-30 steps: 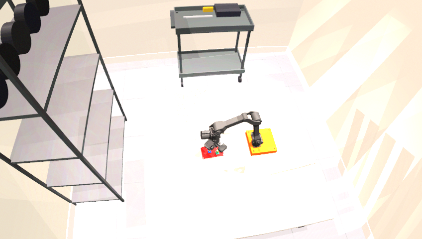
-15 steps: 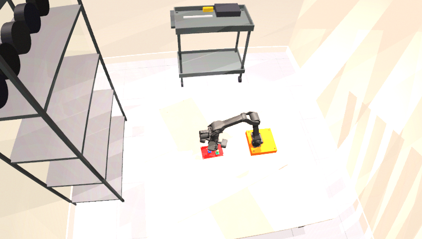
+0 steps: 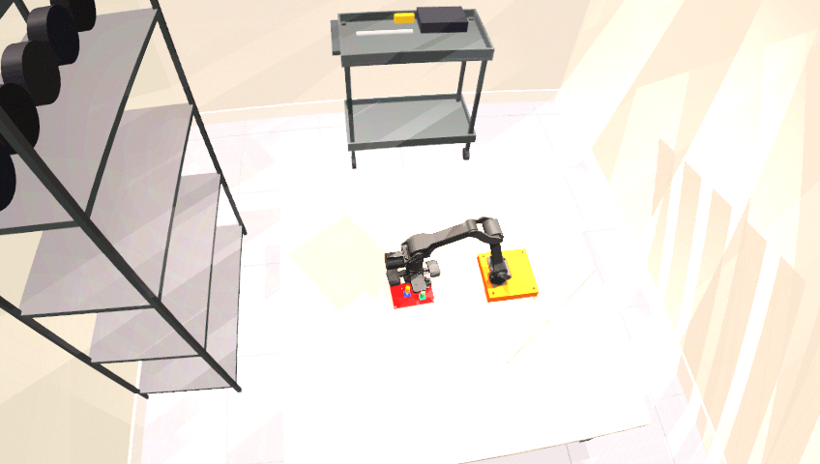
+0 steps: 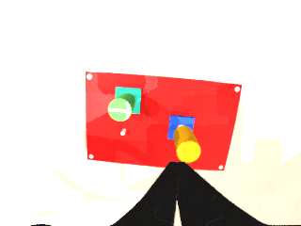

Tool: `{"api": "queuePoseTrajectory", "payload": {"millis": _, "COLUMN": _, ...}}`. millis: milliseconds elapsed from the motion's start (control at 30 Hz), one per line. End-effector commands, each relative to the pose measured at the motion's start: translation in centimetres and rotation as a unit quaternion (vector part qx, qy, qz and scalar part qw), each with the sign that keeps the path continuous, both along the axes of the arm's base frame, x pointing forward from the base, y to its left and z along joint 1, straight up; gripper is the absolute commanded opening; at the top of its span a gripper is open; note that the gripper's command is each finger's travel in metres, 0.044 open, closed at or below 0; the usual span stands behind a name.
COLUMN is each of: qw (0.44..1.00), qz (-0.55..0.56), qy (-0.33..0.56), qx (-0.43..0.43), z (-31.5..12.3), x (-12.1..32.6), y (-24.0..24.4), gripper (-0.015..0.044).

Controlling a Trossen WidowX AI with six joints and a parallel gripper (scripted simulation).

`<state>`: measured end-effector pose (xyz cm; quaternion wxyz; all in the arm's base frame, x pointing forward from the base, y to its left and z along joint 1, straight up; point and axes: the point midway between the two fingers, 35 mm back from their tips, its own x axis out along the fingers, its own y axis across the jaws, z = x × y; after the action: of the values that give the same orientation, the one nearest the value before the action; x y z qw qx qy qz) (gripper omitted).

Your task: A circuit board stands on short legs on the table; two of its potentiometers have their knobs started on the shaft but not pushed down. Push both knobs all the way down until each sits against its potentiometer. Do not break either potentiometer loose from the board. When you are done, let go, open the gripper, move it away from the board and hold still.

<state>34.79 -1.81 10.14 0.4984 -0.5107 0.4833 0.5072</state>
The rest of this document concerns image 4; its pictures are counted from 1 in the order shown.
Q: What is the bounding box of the red circuit board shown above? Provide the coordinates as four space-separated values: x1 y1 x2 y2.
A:
86 72 242 170

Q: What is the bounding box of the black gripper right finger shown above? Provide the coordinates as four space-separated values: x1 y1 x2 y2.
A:
177 162 281 226

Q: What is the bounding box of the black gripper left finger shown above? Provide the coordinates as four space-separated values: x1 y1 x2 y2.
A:
110 161 180 226

